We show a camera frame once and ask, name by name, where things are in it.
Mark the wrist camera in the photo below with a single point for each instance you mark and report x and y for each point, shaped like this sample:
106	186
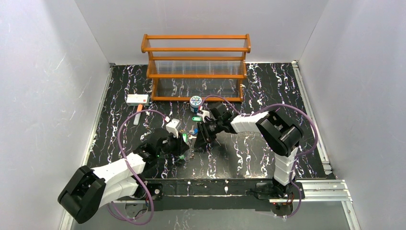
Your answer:
204	115
173	127

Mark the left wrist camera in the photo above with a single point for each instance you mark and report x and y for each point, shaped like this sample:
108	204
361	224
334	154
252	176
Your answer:
173	127

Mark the blue key tag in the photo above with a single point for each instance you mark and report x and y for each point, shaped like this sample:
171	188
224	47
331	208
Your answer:
191	131

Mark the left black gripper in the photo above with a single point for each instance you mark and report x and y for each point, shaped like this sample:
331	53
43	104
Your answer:
177	144

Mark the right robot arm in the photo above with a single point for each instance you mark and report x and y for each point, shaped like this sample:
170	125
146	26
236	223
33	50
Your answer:
277	129

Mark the orange wooden shelf rack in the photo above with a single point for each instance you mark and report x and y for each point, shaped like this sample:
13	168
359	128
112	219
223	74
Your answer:
183	66

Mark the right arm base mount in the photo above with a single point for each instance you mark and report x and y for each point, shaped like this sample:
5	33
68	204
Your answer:
266	193

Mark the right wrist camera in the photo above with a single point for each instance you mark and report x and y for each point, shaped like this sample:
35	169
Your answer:
204	115

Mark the aluminium frame rail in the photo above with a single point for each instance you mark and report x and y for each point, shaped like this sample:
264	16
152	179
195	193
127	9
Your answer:
314	190

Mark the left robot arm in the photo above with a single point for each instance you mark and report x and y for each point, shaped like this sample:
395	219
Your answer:
91	188

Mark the large silver carabiner keyring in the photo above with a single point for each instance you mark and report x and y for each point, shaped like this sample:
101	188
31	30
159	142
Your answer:
191	138

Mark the white red small box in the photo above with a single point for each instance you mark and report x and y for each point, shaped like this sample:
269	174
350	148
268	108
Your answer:
137	99

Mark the orange white tube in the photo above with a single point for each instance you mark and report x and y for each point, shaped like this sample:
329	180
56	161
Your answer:
137	116

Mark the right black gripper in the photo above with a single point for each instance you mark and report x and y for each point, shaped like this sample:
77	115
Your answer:
202	132

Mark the blue round jar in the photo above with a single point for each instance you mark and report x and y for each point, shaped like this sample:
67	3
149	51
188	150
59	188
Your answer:
195	102

